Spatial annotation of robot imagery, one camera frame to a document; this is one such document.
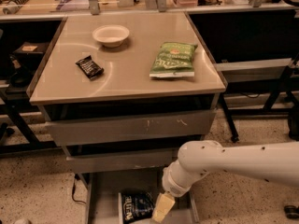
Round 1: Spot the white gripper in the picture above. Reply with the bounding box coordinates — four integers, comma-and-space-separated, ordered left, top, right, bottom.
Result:
151, 164, 194, 223

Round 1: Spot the blue chip bag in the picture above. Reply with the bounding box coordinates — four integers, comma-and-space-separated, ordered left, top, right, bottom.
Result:
120, 190, 154, 224

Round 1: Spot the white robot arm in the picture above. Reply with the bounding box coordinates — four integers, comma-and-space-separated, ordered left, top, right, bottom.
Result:
152, 140, 299, 223

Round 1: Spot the grey middle drawer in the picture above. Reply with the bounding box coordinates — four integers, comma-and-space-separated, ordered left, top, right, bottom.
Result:
66, 147, 178, 174

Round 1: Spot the grey open bottom drawer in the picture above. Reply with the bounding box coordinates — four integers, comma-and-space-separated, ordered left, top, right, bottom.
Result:
85, 168, 199, 224

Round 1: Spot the grey top drawer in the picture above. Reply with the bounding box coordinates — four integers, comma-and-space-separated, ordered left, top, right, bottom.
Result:
46, 110, 216, 146

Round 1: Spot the grey drawer cabinet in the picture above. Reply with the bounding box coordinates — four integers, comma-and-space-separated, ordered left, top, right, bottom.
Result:
26, 11, 227, 224

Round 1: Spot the green chip bag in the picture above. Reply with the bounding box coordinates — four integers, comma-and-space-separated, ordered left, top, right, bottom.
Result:
149, 42, 197, 78

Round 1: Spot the black caster wheel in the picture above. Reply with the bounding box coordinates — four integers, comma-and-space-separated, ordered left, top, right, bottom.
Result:
284, 205, 299, 219

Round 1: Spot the black snack bar wrapper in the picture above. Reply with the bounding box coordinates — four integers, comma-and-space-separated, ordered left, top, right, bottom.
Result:
76, 56, 104, 80

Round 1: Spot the white paper bowl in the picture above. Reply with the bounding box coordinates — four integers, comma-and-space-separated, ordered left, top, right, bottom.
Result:
93, 25, 130, 48

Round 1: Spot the black box on shelf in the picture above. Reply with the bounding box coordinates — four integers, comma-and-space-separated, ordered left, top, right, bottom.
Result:
13, 42, 50, 67

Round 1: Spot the black cable on floor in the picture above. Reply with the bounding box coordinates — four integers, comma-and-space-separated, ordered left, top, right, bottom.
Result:
71, 173, 87, 205

